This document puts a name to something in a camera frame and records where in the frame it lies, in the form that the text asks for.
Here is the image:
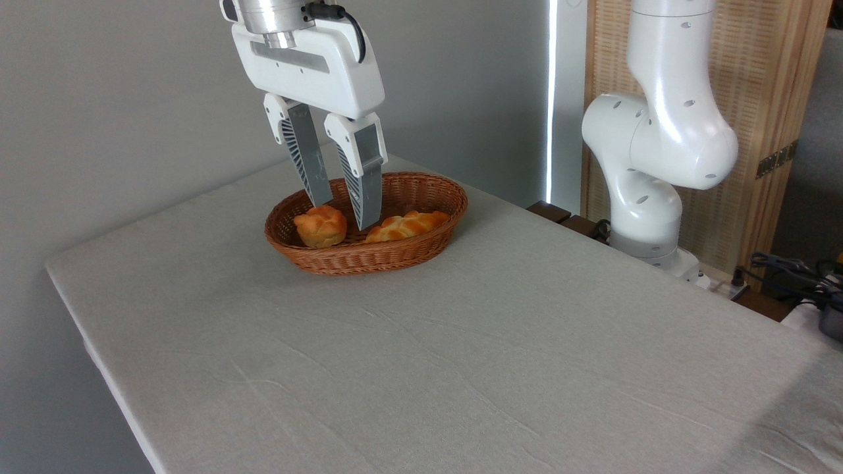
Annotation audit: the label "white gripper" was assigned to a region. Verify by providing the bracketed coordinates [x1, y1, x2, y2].
[231, 23, 389, 232]

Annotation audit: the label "round orange bread roll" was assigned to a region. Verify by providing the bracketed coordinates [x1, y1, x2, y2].
[294, 205, 348, 250]

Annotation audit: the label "long braided bread loaf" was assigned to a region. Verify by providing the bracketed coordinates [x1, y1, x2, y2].
[364, 210, 452, 245]

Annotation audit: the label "brown woven wicker basket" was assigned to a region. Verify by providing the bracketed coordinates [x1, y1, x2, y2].
[264, 172, 469, 276]

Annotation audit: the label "dark brown wooden block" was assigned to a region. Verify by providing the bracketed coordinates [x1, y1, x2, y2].
[527, 201, 572, 224]
[560, 215, 610, 244]

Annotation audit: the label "vertical white light strip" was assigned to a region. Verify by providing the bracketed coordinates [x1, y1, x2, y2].
[545, 0, 559, 205]

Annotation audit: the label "light grey tablecloth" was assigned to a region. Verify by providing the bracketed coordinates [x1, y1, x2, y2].
[45, 153, 843, 474]

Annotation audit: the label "white power strip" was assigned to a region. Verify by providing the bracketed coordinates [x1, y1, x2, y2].
[697, 271, 751, 301]

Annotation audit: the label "metal screen hinge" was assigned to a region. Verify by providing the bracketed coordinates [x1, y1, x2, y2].
[755, 139, 800, 180]

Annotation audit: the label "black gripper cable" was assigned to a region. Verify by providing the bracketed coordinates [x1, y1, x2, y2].
[306, 3, 367, 65]

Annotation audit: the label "tangled black cables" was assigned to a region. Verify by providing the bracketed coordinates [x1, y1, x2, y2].
[732, 251, 843, 311]

